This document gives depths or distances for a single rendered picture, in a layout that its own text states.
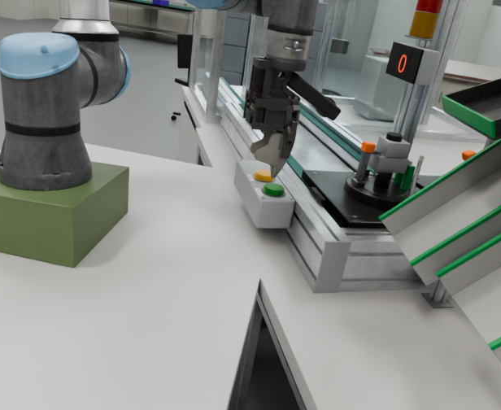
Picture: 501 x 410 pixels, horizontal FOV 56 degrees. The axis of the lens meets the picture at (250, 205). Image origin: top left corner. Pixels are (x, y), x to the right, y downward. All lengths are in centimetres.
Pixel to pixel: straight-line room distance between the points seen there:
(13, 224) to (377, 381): 59
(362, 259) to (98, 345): 43
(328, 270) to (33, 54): 56
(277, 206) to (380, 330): 28
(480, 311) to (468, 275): 5
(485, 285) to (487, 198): 14
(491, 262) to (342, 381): 24
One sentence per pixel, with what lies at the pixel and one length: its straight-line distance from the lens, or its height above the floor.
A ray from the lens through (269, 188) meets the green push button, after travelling 88.
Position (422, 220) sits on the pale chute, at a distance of 75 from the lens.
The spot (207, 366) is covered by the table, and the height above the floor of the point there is 86.
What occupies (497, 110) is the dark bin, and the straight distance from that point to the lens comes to 68.
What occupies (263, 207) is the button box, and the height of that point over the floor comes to 95.
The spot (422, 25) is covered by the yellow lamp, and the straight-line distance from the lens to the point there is 110.
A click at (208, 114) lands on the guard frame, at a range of 165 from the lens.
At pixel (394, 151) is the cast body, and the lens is 91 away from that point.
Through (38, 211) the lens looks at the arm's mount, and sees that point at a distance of 79.
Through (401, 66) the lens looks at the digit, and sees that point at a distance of 112.
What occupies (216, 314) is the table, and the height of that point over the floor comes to 86.
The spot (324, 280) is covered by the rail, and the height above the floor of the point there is 89.
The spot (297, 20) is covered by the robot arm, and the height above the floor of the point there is 127.
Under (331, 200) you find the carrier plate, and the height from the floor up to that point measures 97.
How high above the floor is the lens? 130
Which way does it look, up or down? 25 degrees down
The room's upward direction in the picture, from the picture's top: 9 degrees clockwise
